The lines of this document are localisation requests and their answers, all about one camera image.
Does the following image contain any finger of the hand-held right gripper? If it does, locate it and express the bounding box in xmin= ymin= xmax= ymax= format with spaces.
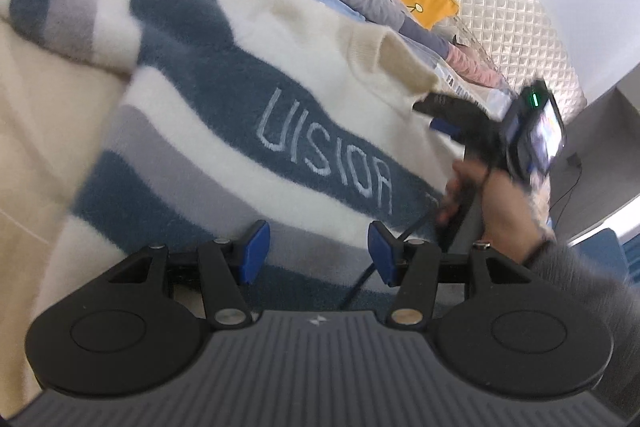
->
xmin=412 ymin=91 xmax=488 ymax=124
xmin=429 ymin=117 xmax=468 ymax=142

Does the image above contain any patchwork bed cover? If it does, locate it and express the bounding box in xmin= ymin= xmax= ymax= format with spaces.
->
xmin=0 ymin=0 xmax=521 ymax=408

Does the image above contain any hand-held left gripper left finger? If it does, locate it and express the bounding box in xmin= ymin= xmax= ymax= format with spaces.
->
xmin=107 ymin=219 xmax=272 ymax=330

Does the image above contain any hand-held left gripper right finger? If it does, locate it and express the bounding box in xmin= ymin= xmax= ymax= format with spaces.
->
xmin=367 ymin=221 xmax=533 ymax=330

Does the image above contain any person's right hand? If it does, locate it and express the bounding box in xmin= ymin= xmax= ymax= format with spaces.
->
xmin=434 ymin=158 xmax=557 ymax=266

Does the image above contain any blue chair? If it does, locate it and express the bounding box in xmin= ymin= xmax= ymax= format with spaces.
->
xmin=570 ymin=228 xmax=632 ymax=288

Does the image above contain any striped fluffy sweater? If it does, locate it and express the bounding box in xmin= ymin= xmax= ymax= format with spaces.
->
xmin=0 ymin=0 xmax=493 ymax=313

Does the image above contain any thin black desk cable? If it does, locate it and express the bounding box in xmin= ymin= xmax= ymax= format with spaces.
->
xmin=547 ymin=152 xmax=583 ymax=220

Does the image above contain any grey desk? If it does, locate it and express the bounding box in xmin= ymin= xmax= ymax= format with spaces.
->
xmin=547 ymin=62 xmax=640 ymax=248

